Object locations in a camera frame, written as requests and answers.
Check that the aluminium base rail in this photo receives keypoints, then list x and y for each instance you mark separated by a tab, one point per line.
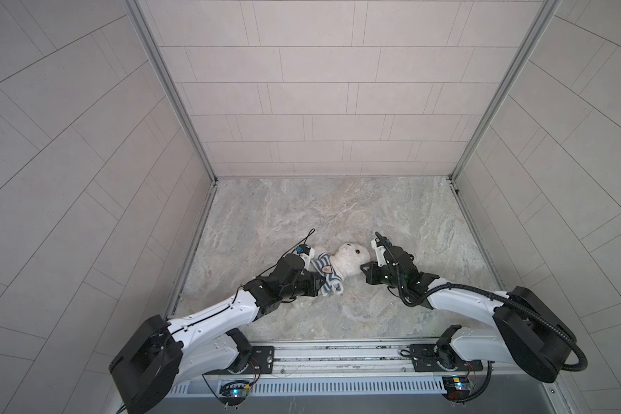
366	358

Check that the right green circuit board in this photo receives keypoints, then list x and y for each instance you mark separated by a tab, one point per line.
457	387

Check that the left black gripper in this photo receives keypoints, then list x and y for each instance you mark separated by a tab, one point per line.
311	289

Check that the corner aluminium profile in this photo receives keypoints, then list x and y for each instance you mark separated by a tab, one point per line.
531	39
145	35

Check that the left green circuit board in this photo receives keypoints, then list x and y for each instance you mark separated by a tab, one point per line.
235	392

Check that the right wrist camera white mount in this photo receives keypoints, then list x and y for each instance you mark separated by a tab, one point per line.
380	245

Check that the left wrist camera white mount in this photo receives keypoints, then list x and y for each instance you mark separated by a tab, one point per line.
306	253

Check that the white teddy bear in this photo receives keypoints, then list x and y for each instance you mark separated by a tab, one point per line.
348	259

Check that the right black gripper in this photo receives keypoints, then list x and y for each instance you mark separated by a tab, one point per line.
371	274

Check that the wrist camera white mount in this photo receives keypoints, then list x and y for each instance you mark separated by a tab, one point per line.
380	245
306	253

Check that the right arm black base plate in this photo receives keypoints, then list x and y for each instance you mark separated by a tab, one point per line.
431	358

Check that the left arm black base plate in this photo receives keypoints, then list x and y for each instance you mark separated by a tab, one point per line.
258	360

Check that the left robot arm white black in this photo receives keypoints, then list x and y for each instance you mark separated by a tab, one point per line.
163	353

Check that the green circuit board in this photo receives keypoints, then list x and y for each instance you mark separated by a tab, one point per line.
457	387
235	392

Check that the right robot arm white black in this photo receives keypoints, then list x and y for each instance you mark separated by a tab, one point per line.
518	327

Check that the left corner aluminium profile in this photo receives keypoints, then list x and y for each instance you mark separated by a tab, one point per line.
145	35

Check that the blue white striped sweater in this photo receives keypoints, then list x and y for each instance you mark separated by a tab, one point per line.
333	281

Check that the right corner aluminium profile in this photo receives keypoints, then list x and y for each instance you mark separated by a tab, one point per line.
531	39

